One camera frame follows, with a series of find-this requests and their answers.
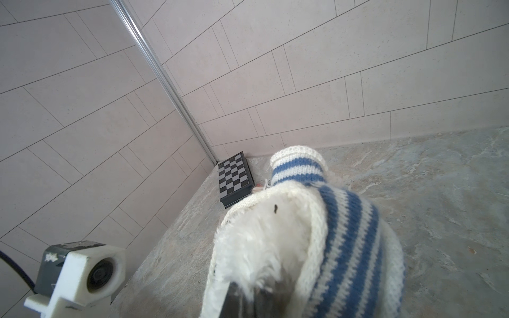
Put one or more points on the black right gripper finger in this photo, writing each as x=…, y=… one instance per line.
x=268, y=300

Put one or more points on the white fluffy teddy bear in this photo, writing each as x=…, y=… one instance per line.
x=268, y=241

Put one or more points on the blue white striped knit sweater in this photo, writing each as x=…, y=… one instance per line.
x=355, y=265

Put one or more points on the black white chessboard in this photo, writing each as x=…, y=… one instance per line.
x=235, y=180

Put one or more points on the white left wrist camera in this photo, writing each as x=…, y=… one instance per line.
x=78, y=279

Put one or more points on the left aluminium corner post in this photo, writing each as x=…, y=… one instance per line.
x=161, y=74

